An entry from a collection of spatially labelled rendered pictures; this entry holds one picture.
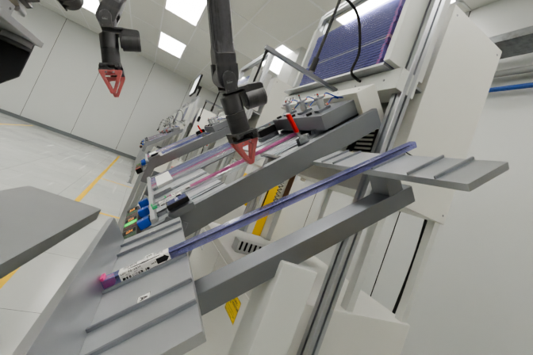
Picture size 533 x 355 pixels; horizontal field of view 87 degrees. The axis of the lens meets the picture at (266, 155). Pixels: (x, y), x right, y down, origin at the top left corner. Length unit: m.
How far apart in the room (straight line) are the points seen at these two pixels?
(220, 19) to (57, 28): 9.38
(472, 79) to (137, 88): 8.96
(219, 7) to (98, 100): 8.89
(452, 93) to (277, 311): 0.99
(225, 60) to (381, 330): 1.00
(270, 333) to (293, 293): 0.06
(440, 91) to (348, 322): 0.83
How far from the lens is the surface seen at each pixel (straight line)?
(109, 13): 1.15
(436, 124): 1.15
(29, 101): 9.90
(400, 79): 0.97
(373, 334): 1.17
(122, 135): 9.50
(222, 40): 0.78
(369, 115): 0.92
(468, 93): 1.30
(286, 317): 0.46
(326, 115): 0.87
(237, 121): 0.79
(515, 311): 2.22
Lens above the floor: 0.91
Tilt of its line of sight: 5 degrees up
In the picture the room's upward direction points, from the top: 22 degrees clockwise
